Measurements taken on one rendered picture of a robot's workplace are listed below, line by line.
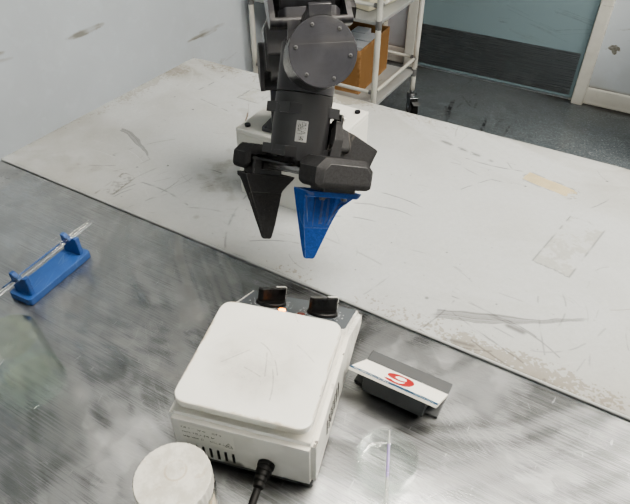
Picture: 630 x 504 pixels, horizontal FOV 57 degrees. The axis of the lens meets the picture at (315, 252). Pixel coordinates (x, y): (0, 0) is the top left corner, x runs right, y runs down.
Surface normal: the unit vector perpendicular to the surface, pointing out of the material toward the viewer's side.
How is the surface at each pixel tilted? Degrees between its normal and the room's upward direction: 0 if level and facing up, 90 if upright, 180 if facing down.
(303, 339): 0
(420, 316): 0
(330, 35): 62
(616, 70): 90
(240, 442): 90
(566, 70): 90
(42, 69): 90
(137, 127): 0
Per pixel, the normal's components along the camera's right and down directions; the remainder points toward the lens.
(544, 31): -0.51, 0.56
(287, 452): -0.26, 0.62
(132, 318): 0.00, -0.76
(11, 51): 0.86, 0.33
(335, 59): 0.13, 0.21
